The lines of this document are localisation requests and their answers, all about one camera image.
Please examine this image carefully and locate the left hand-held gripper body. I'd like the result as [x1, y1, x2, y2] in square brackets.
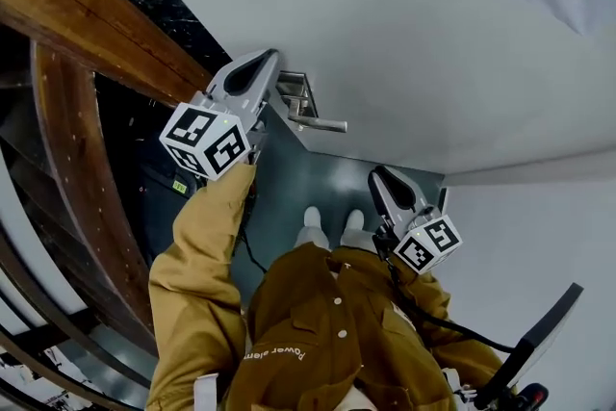
[158, 76, 270, 182]

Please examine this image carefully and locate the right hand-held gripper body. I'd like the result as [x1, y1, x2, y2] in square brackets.
[373, 206, 463, 275]

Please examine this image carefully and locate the person's left forearm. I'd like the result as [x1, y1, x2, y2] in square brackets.
[147, 163, 259, 299]

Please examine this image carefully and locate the person's right forearm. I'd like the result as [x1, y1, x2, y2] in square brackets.
[387, 254, 456, 338]

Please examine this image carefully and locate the white door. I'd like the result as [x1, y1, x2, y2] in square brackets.
[108, 0, 616, 177]

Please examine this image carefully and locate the person's right leg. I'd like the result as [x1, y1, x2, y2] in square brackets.
[340, 228, 376, 254]

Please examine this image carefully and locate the person's leg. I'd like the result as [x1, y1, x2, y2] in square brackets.
[340, 228, 376, 254]
[295, 225, 331, 251]

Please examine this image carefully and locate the person's left leg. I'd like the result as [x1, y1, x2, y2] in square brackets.
[295, 225, 331, 251]

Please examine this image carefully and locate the plastic-wrapped black pallet load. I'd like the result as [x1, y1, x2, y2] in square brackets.
[98, 0, 232, 78]

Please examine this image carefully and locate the person's mustard jacket torso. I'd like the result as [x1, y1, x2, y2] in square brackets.
[146, 243, 519, 411]

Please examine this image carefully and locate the black flat screen panel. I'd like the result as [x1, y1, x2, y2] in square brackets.
[485, 282, 584, 400]

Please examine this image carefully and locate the brown wooden stair beam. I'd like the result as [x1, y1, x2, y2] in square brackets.
[0, 0, 216, 110]

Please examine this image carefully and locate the black red handheld controller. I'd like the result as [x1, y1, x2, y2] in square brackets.
[500, 382, 550, 411]

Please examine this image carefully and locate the curved wooden handrail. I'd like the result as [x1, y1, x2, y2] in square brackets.
[0, 225, 160, 411]

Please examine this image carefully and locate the white equipment rack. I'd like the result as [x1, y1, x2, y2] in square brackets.
[0, 346, 83, 411]

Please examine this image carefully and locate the silver door lever handle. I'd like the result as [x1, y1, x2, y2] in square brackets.
[274, 69, 348, 135]

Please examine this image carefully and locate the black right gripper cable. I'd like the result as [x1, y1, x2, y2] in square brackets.
[382, 249, 516, 352]

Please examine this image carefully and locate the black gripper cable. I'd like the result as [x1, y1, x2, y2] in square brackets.
[382, 249, 516, 352]
[239, 187, 270, 275]

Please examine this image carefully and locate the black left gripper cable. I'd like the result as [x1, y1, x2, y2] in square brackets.
[239, 187, 270, 275]

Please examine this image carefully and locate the curved wooden stair stringer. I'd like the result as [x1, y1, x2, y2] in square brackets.
[31, 40, 160, 357]

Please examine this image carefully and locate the white strap buckle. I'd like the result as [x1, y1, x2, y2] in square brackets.
[441, 368, 480, 405]

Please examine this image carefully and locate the white webbing strap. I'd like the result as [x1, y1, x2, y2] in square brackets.
[193, 372, 220, 411]

